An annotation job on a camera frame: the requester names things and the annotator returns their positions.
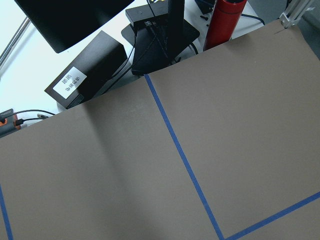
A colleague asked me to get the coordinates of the black box white label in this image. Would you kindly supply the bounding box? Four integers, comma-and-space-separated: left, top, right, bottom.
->
44, 31, 127, 109

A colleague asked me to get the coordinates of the black monitor stand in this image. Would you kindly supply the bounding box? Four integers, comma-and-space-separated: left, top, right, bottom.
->
121, 0, 200, 76

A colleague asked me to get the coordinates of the red thermos bottle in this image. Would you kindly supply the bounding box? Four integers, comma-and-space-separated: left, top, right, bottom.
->
203, 0, 247, 51

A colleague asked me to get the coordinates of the black computer monitor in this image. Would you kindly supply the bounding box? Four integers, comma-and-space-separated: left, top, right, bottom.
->
15, 0, 132, 53

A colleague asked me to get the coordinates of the orange black usb hub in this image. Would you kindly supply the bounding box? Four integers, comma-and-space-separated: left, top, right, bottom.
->
0, 108, 21, 138

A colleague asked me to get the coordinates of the aluminium frame post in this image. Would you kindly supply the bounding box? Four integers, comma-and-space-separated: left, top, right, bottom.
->
279, 0, 314, 29

